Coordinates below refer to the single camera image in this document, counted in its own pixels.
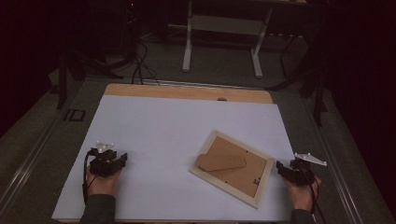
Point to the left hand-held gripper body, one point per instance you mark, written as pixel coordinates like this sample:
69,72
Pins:
101,163

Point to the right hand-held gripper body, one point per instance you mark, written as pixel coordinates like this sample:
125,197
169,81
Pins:
303,174

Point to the wooden picture frame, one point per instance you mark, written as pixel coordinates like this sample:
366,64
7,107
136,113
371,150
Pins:
236,174

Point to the person's left hand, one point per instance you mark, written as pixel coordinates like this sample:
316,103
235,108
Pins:
102,185

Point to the person's right hand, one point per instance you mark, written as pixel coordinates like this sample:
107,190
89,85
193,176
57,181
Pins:
300,197

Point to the black floor socket plate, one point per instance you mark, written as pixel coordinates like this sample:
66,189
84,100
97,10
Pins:
74,115

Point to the black metal stand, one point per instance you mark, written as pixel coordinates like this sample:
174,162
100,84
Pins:
63,81
317,93

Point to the metal floor rail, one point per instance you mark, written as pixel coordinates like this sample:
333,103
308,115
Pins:
337,168
28,165

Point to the white metal desk frame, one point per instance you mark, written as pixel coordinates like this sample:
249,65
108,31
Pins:
224,25

